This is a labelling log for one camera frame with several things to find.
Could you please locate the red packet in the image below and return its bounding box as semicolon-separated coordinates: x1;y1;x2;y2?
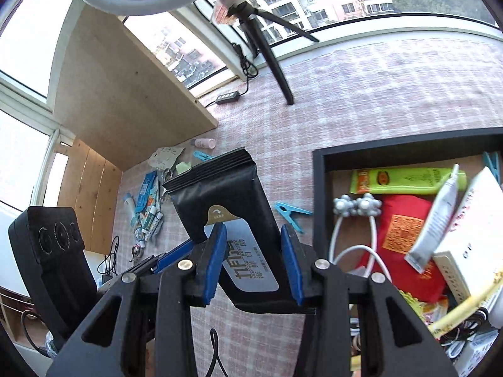
359;194;446;303

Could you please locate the pine wood panel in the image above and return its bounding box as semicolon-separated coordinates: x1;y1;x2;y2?
57;138;123;256

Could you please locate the pink crumpled wrap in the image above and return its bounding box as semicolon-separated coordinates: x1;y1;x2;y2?
212;0;249;24

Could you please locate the yellow-green packet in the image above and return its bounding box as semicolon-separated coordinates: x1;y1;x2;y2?
349;167;468;195

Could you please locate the light wooden board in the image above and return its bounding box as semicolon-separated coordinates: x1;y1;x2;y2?
47;6;218;171

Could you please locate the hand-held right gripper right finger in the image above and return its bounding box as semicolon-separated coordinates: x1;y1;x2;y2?
280;224;460;377

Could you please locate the black storage tray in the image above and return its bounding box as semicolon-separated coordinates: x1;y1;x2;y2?
312;127;503;377

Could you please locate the thin black wire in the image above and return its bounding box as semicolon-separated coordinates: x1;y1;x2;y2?
196;328;229;377

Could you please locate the pink plaid desktop cloth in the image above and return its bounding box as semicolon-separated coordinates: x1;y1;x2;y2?
118;33;503;377

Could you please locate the yellow flat packet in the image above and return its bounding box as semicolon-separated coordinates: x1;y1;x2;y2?
428;271;503;338

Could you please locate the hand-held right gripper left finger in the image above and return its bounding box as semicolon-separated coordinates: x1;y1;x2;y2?
46;223;229;377

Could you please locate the silver roller massager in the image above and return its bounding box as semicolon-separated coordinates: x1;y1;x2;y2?
328;193;394;283

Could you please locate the crumpled grey paper packet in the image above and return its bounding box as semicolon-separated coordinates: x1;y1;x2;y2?
148;146;185;170

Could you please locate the white carton box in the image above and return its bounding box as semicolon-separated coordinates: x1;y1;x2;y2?
432;166;503;299

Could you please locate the black wet wipes packet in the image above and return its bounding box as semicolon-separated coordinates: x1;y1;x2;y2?
162;148;315;315

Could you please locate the black cable bundle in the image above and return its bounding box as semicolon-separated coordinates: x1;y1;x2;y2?
96;236;121;284

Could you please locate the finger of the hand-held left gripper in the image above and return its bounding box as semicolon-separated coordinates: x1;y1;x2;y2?
130;239;197;276

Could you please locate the grey white tube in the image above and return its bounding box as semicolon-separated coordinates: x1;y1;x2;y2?
405;164;460;275

